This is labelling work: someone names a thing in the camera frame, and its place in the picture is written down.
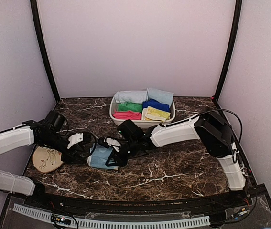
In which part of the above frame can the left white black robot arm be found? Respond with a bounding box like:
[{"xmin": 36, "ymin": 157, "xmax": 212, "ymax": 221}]
[{"xmin": 0, "ymin": 111, "xmax": 91, "ymax": 208}]

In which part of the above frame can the white slotted cable duct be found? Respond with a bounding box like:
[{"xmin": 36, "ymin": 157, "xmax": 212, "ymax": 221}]
[{"xmin": 12, "ymin": 204, "xmax": 211, "ymax": 229}]

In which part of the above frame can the yellow white rolled towel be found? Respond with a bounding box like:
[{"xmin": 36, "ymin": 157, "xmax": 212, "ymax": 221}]
[{"xmin": 141, "ymin": 106, "xmax": 170, "ymax": 122}]

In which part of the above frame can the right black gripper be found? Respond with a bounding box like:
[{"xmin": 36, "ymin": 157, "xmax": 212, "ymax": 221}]
[{"xmin": 106, "ymin": 138, "xmax": 139, "ymax": 167}]

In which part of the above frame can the black frame post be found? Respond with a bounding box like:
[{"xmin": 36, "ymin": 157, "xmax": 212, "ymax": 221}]
[
  {"xmin": 30, "ymin": 0, "xmax": 61, "ymax": 102},
  {"xmin": 213, "ymin": 0, "xmax": 243, "ymax": 103}
]

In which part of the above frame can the white plastic basin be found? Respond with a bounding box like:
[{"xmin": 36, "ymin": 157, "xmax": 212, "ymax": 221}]
[{"xmin": 109, "ymin": 88, "xmax": 175, "ymax": 128}]

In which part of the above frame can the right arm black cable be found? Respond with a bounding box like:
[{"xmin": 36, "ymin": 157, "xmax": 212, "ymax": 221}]
[{"xmin": 202, "ymin": 109, "xmax": 244, "ymax": 163}]

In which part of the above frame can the large light blue towel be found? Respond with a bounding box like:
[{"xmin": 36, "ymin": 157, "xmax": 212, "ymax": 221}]
[{"xmin": 114, "ymin": 90, "xmax": 148, "ymax": 104}]

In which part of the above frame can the rolled light blue towel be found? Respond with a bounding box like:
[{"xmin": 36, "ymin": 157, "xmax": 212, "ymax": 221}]
[{"xmin": 147, "ymin": 88, "xmax": 174, "ymax": 106}]

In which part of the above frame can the left black frame post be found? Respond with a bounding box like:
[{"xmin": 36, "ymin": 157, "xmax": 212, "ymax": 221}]
[{"xmin": 30, "ymin": 0, "xmax": 61, "ymax": 102}]

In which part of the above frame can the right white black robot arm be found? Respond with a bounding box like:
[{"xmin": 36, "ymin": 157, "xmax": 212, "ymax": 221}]
[{"xmin": 106, "ymin": 109, "xmax": 246, "ymax": 207}]

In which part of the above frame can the pink folded towel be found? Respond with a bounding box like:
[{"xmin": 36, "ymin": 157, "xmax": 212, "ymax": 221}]
[{"xmin": 113, "ymin": 110, "xmax": 141, "ymax": 120}]

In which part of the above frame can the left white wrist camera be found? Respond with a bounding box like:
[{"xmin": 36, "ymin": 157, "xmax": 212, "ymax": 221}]
[{"xmin": 67, "ymin": 133, "xmax": 83, "ymax": 149}]

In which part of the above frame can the green folded towel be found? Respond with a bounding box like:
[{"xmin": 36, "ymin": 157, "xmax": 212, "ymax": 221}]
[{"xmin": 117, "ymin": 102, "xmax": 142, "ymax": 113}]

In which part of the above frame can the black front rail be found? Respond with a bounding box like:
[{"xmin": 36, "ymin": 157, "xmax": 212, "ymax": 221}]
[{"xmin": 25, "ymin": 180, "xmax": 267, "ymax": 215}]

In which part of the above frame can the blue patterned cartoon towel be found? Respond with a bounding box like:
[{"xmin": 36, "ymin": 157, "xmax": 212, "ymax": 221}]
[{"xmin": 87, "ymin": 144, "xmax": 119, "ymax": 171}]

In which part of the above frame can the right black frame post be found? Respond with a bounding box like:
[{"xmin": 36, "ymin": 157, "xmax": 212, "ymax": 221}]
[{"xmin": 213, "ymin": 0, "xmax": 243, "ymax": 103}]

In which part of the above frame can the dark blue rolled towel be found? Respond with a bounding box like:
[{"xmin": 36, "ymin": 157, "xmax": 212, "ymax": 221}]
[{"xmin": 142, "ymin": 99, "xmax": 170, "ymax": 112}]

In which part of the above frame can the round bird painted plate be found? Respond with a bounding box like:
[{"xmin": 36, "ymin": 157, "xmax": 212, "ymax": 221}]
[{"xmin": 32, "ymin": 146, "xmax": 64, "ymax": 173}]

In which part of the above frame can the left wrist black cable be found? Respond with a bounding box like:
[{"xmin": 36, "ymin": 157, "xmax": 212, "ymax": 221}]
[{"xmin": 77, "ymin": 131, "xmax": 98, "ymax": 159}]

